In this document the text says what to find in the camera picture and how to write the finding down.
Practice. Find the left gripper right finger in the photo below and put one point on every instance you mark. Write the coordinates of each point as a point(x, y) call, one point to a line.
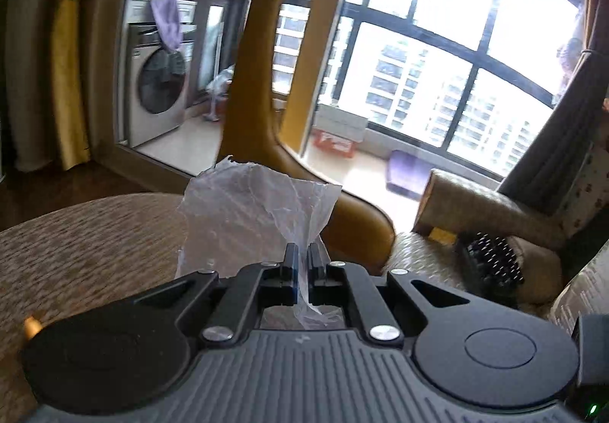
point(327, 284)

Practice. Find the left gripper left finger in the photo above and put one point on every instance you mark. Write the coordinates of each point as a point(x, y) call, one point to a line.
point(279, 286)

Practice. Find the clear plastic bag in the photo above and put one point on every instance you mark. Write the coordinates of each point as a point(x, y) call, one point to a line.
point(243, 213)

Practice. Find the yellow rubber duck toy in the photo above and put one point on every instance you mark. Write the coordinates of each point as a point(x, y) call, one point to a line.
point(31, 327)

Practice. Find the purple floor mat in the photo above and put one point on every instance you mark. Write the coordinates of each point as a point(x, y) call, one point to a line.
point(406, 174)

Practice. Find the red crate with white panel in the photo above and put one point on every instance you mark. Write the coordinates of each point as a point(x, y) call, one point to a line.
point(338, 131)

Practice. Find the brown giraffe shaped chair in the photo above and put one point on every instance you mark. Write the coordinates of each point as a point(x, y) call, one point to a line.
point(250, 131)

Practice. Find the beige patterned sofa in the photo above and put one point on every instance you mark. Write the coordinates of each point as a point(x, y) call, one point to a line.
point(566, 250)

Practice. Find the black beaded cushion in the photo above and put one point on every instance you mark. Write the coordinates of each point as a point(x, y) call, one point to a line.
point(489, 265)

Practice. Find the patterned lace tablecloth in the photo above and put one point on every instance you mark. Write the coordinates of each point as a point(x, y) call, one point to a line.
point(75, 259)

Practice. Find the white front-load washing machine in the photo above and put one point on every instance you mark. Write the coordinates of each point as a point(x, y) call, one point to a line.
point(156, 81)

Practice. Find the yellow curtain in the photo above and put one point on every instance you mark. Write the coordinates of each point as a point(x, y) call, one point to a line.
point(67, 101)

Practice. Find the purple towel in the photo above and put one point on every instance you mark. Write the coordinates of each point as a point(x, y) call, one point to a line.
point(166, 14)

